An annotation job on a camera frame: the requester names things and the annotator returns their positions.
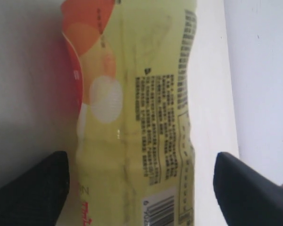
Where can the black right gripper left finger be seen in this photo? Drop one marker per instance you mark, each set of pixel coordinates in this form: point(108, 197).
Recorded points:
point(37, 197)

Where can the yellow label red cap bottle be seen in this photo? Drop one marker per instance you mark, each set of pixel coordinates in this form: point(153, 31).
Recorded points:
point(135, 160)

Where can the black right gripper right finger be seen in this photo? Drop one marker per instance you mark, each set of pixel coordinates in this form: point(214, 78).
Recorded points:
point(245, 197)

